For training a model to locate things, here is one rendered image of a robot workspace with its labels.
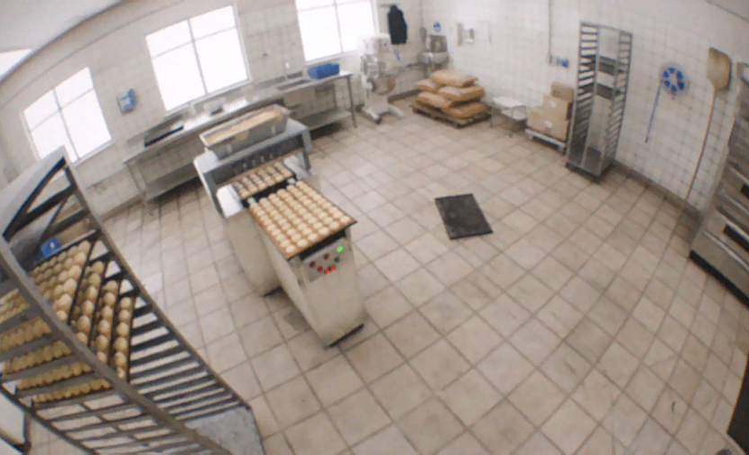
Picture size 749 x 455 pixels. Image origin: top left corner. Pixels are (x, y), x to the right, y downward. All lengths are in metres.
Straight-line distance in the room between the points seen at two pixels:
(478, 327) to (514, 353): 0.32
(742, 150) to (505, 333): 2.61
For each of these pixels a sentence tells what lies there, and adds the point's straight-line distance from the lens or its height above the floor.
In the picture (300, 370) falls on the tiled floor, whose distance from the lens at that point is 2.25.
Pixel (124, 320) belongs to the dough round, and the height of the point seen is 1.24.
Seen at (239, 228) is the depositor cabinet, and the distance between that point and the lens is 2.23.
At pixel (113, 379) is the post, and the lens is 0.97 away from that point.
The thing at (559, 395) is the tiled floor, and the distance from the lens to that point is 2.21.
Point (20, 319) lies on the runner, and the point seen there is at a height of 1.59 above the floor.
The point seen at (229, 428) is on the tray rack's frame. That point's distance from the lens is 2.10.
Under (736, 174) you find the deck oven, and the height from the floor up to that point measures 1.07.
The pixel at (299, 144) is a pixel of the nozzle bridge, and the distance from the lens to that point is 2.26.
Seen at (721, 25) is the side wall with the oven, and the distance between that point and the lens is 4.26.
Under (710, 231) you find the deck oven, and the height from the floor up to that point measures 0.43.
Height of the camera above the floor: 1.91
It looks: 39 degrees down
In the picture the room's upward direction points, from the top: 8 degrees counter-clockwise
